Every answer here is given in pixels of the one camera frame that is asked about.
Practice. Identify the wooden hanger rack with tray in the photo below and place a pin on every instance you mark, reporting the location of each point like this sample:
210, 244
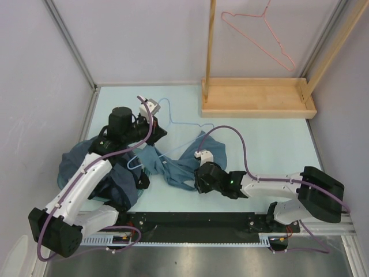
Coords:
269, 97

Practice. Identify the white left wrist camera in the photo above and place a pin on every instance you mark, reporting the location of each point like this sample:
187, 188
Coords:
153, 108

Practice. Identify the dark blue clothes pile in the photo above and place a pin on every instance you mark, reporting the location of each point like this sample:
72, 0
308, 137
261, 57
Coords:
73, 159

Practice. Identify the aluminium frame rail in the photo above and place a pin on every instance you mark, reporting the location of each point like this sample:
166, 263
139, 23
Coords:
76, 55

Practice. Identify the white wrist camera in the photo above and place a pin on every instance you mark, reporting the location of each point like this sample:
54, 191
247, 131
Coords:
204, 156
153, 108

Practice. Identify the light blue wire hanger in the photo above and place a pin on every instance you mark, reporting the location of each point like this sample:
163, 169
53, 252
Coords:
172, 123

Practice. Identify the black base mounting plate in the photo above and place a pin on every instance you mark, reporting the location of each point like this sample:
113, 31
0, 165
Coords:
207, 228

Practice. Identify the blue tank top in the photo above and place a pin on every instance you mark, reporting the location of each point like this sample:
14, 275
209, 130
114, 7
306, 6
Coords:
179, 173

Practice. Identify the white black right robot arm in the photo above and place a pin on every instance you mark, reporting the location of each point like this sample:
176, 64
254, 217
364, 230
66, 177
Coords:
310, 194

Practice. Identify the pink wire hanger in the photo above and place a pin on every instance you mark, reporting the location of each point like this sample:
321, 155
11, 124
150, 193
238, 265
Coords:
254, 42

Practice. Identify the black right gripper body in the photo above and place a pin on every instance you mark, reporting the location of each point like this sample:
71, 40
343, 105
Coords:
203, 187

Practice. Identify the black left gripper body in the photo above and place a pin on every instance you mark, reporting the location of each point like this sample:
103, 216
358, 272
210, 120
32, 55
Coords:
141, 130

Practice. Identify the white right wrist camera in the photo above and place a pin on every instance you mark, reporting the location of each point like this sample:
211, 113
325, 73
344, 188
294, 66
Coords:
204, 156

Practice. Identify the white slotted cable duct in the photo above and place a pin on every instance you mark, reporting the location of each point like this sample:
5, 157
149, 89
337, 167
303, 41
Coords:
121, 240

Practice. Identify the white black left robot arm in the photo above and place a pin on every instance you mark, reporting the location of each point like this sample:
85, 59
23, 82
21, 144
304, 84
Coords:
71, 216

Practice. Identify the teal plastic basket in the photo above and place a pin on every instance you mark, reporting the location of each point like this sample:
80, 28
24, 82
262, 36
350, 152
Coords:
122, 186

